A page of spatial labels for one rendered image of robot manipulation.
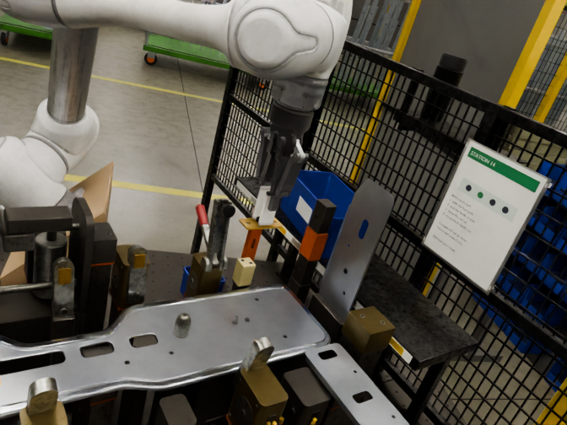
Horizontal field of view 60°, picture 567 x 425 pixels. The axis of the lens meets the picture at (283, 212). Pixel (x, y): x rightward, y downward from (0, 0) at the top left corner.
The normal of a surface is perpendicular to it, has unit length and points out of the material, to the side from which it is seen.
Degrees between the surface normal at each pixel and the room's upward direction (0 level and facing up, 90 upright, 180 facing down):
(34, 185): 67
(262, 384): 0
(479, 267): 90
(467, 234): 90
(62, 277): 78
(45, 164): 53
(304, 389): 0
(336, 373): 0
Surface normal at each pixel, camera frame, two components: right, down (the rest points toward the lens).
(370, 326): 0.26, -0.87
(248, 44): -0.11, 0.36
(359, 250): -0.82, 0.04
